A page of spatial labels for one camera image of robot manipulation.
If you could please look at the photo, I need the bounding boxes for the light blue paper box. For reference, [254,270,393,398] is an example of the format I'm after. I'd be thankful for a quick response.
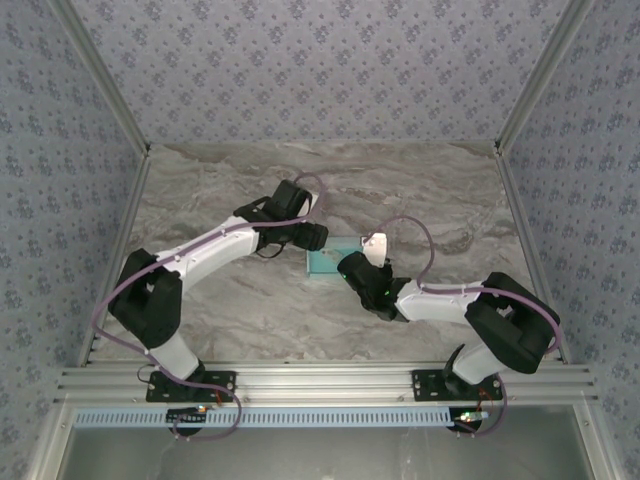
[303,235,371,278]

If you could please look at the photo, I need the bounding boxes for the small black controller board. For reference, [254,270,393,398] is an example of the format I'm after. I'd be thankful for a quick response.
[166,407,209,427]
[452,409,489,432]

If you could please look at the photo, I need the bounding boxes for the grey metal lower panel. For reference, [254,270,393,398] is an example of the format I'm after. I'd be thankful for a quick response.
[64,427,586,480]

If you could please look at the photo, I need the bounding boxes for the aluminium table end rail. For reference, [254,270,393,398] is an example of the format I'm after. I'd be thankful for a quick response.
[148,141,497,150]

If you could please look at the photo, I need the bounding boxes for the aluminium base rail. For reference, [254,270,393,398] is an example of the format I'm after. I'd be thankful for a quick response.
[54,363,599,405]

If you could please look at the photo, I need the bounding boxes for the slotted light blue cable duct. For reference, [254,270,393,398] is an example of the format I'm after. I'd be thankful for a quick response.
[73,405,501,429]

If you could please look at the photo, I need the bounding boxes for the aluminium table side rail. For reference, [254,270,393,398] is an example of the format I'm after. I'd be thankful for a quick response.
[494,149,574,364]
[77,149,151,366]

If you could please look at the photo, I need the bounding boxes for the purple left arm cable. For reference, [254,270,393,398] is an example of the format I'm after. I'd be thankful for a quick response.
[93,172,330,442]

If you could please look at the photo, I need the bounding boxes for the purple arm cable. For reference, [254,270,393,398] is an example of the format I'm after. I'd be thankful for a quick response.
[93,172,330,442]
[363,215,561,439]

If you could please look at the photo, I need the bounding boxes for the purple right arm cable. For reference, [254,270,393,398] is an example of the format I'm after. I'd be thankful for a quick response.
[363,215,561,439]

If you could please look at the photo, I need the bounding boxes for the aluminium frame post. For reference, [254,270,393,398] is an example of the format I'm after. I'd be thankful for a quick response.
[493,0,599,156]
[49,0,152,159]

